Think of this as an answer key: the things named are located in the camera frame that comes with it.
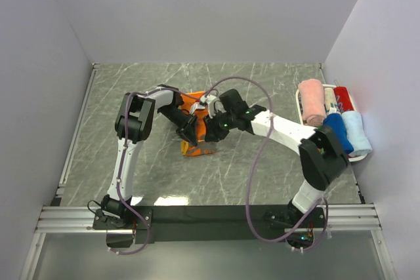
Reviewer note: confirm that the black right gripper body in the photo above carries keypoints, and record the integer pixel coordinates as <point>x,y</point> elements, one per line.
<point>220,124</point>

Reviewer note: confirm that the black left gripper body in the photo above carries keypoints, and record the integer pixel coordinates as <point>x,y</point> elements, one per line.
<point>183,122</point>

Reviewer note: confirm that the grey orange giraffe towel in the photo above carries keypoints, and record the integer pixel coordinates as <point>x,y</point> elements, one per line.
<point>203,147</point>

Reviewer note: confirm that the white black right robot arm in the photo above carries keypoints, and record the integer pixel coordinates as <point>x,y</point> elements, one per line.
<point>322,156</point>

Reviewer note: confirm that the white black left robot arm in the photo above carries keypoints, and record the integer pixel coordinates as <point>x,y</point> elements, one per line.
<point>133,126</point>

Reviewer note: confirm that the pink rolled towel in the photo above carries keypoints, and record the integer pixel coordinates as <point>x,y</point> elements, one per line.
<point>312,100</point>

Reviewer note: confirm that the cream patterned rolled towel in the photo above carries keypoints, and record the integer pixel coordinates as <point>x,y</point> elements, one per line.
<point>331,105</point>

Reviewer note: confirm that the dark blue rolled towel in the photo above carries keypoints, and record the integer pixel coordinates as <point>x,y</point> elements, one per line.
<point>335,121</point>

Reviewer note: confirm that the red rolled towel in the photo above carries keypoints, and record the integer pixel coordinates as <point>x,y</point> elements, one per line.
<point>343,100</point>

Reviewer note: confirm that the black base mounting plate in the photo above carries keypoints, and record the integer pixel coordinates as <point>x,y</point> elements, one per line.
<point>200,223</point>

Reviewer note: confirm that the white towel basket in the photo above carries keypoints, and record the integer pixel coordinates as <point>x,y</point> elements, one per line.
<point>352,159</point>

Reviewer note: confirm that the light blue rolled towel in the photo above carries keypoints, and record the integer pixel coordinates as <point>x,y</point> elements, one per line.
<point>355,133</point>

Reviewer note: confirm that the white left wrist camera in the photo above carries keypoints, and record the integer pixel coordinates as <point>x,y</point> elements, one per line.
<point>196,106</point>

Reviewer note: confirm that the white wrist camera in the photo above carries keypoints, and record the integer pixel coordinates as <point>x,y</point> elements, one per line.
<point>196,106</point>
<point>209,100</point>

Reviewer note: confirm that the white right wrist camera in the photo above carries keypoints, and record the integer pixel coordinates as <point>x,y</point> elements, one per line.
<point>209,100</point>

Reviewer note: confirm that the aluminium frame rail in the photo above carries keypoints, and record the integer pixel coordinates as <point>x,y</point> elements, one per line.
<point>347,217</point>

